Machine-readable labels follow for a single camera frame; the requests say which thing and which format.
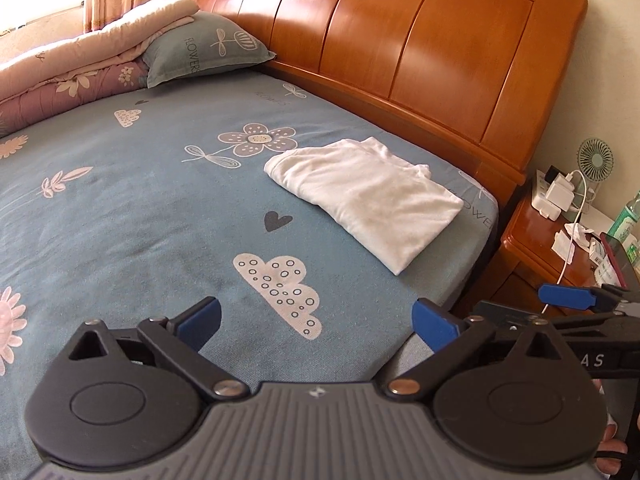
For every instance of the person's grey trousers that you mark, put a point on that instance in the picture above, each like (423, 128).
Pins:
(407, 360)

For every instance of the wooden nightstand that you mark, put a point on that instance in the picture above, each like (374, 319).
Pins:
(530, 245)

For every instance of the person's right hand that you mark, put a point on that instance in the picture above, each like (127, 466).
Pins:
(612, 447)

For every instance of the green floral pillow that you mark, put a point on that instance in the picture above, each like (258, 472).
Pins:
(200, 45)

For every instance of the white charger plug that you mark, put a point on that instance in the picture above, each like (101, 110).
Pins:
(560, 194)

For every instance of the small green object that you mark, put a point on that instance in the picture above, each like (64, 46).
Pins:
(625, 227)

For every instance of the small white packet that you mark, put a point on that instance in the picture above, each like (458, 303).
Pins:
(602, 262)

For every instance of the white printed sweatshirt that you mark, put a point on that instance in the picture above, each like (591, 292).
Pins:
(370, 195)

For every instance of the white power strip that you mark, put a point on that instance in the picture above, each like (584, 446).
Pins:
(542, 205)

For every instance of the pink floral folded quilt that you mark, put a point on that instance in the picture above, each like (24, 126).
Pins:
(65, 70)

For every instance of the crumpled white paper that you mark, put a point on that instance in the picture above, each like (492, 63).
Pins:
(575, 240)

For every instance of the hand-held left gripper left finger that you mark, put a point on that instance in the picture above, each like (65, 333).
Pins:
(200, 320)

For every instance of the dark red phone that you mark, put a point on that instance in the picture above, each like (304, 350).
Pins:
(617, 260)

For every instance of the wooden headboard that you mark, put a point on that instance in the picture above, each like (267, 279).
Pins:
(425, 50)

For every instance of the small grey fan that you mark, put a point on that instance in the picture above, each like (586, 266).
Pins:
(595, 157)

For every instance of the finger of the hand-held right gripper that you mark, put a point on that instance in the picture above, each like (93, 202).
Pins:
(565, 296)
(505, 310)

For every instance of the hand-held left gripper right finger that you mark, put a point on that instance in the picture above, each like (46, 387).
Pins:
(435, 327)

